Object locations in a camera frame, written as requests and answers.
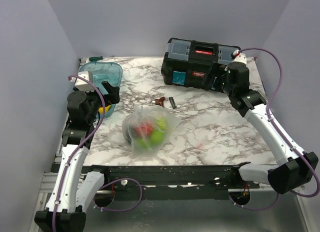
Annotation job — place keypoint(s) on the green handled screwdriver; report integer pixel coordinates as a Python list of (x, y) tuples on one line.
[(100, 58)]

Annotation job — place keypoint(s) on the green fake apple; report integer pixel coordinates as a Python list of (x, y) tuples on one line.
[(155, 139)]

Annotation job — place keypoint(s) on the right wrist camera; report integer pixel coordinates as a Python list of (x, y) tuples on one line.
[(238, 56)]

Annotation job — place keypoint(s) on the black Delixi toolbox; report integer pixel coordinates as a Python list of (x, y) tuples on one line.
[(186, 61)]

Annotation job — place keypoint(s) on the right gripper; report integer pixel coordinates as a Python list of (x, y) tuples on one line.
[(213, 70)]

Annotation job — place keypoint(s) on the teal transparent plastic tray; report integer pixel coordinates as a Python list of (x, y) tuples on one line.
[(90, 77)]

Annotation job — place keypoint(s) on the black mounting rail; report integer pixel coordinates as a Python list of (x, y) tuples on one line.
[(155, 183)]

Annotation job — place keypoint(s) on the red fake apple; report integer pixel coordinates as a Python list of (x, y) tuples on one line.
[(144, 129)]

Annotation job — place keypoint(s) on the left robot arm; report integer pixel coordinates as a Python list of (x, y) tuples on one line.
[(66, 208)]

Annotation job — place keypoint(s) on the yellow fake lemon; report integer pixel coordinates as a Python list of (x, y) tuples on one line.
[(103, 109)]

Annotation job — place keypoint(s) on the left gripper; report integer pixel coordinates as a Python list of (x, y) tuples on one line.
[(113, 96)]

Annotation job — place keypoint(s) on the brown faucet tap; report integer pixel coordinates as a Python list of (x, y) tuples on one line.
[(159, 102)]

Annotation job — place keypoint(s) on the translucent plastic bag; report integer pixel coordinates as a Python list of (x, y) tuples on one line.
[(160, 118)]

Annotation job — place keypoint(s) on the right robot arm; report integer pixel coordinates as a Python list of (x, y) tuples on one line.
[(294, 167)]

